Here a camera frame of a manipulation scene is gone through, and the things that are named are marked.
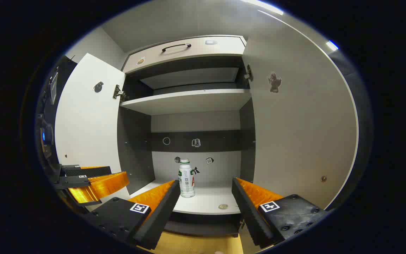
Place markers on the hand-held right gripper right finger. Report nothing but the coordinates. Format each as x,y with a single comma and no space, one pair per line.
248,211

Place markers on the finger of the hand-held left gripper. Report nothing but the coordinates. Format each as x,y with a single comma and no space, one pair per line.
100,187
86,171

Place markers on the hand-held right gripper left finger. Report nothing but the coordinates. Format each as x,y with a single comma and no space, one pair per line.
160,215

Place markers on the white cabinet door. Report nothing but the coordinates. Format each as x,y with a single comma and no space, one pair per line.
294,134
86,123

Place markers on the white plastic bottle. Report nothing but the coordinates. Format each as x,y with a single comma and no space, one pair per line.
186,180

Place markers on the metal door hinge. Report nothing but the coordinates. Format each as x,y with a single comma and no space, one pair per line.
248,73
118,92

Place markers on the white and grey cabinet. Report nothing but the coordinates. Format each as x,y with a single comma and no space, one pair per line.
196,121

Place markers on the white cabinet shelf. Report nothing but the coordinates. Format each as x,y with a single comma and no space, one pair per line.
189,102

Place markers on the white cabinet drawer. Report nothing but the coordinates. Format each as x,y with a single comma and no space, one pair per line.
203,53

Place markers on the small ceiling light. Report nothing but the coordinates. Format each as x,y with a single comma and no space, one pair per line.
332,45

